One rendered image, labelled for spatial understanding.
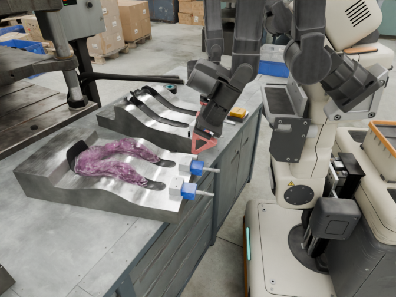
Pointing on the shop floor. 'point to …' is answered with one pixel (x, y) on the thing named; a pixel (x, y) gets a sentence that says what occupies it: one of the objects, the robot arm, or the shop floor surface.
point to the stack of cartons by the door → (191, 12)
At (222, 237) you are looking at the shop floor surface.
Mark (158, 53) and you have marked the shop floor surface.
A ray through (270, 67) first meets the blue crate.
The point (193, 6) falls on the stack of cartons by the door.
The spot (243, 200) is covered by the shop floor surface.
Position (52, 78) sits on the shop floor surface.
